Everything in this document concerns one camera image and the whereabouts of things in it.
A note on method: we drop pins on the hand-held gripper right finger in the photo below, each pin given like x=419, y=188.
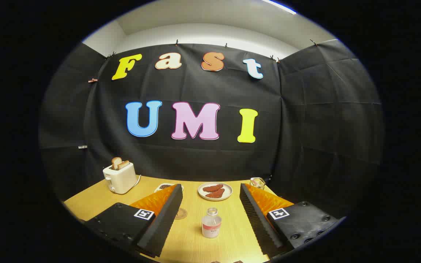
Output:
x=260, y=226

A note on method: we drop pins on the clear juice bottle red label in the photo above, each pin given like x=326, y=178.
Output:
x=211, y=227

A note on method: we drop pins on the black backdrop cloth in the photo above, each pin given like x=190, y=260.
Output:
x=305, y=128

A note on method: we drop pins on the wooden table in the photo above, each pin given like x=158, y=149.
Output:
x=192, y=243

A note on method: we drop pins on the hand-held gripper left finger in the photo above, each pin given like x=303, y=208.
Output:
x=163, y=226

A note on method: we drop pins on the white round plate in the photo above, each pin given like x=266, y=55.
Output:
x=228, y=191

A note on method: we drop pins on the round cork coaster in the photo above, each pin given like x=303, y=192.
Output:
x=182, y=214

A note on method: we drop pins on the white divided seed dish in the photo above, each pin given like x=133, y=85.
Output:
x=163, y=187

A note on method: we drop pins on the red meat slice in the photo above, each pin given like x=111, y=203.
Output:
x=216, y=194
x=213, y=188

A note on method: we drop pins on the toast slice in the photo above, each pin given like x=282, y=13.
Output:
x=115, y=162
x=123, y=164

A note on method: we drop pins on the cream toaster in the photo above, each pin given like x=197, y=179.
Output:
x=121, y=180

